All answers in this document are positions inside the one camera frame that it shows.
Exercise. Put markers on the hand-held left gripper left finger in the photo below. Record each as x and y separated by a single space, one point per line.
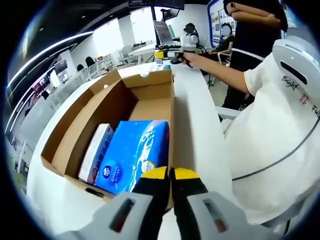
132 215

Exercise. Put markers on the blue white wet wipes pack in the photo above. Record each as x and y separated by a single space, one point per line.
163 67

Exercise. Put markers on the person's right hand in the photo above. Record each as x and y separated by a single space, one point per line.
191 58

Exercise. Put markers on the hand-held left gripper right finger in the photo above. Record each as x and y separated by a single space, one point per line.
210 215

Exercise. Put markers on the blue wall poster board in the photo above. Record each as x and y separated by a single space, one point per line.
220 15

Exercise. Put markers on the black computer mouse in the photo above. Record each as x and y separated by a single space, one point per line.
175 61

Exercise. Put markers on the hanging dark monitor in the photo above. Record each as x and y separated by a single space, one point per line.
155 3

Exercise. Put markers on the white desk partition panel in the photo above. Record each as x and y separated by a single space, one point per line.
40 122

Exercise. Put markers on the white ceiling light strip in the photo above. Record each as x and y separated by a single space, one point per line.
45 55

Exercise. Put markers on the white chest device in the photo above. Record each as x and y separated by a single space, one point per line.
297 60

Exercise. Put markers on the blue tissue pack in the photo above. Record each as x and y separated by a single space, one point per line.
132 155

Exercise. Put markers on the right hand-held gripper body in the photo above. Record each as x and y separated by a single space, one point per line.
189 44

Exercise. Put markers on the small white carton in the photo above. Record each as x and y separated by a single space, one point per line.
96 152

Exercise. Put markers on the brown cardboard shoe box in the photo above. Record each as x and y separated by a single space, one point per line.
100 112

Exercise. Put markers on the monitor on stand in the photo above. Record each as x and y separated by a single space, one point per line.
162 31

